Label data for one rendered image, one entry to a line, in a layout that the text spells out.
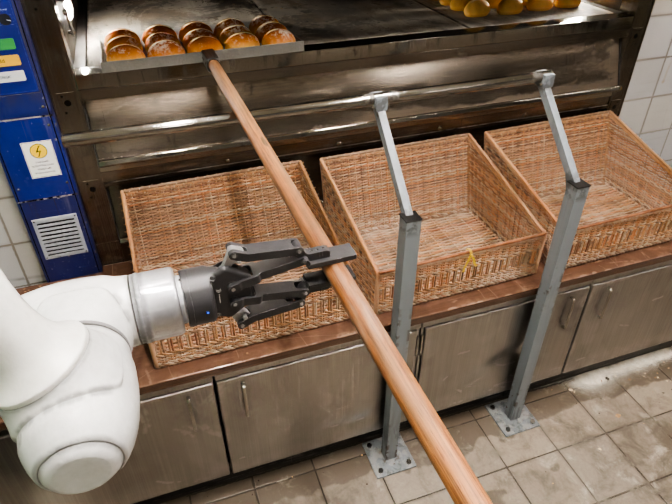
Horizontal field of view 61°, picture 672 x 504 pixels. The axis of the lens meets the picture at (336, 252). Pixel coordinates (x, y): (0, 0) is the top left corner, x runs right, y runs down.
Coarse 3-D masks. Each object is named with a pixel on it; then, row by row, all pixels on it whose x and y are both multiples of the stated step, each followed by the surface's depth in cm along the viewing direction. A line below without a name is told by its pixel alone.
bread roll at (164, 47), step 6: (156, 42) 151; (162, 42) 150; (168, 42) 151; (174, 42) 152; (150, 48) 151; (156, 48) 150; (162, 48) 150; (168, 48) 151; (174, 48) 151; (180, 48) 153; (150, 54) 151; (156, 54) 150; (162, 54) 150; (168, 54) 151
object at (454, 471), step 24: (216, 72) 139; (240, 120) 118; (264, 144) 106; (288, 192) 93; (312, 216) 87; (312, 240) 82; (336, 264) 77; (336, 288) 74; (360, 312) 69; (360, 336) 68; (384, 336) 66; (384, 360) 63; (408, 384) 60; (408, 408) 58; (432, 408) 58; (432, 432) 55; (432, 456) 54; (456, 456) 53; (456, 480) 52
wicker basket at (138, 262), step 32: (128, 192) 164; (160, 192) 167; (192, 192) 171; (224, 192) 174; (256, 192) 177; (128, 224) 155; (160, 224) 171; (192, 224) 174; (224, 224) 177; (256, 224) 181; (288, 224) 185; (320, 224) 170; (192, 256) 177; (224, 256) 180; (224, 320) 144; (288, 320) 158; (320, 320) 156; (160, 352) 142; (192, 352) 146
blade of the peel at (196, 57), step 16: (176, 32) 176; (144, 48) 163; (224, 48) 163; (240, 48) 156; (256, 48) 157; (272, 48) 159; (288, 48) 160; (112, 64) 147; (128, 64) 148; (144, 64) 150; (160, 64) 151; (176, 64) 152
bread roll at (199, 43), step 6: (204, 36) 154; (210, 36) 156; (192, 42) 154; (198, 42) 153; (204, 42) 153; (210, 42) 154; (216, 42) 155; (192, 48) 154; (198, 48) 153; (204, 48) 154; (210, 48) 154; (216, 48) 155; (222, 48) 157
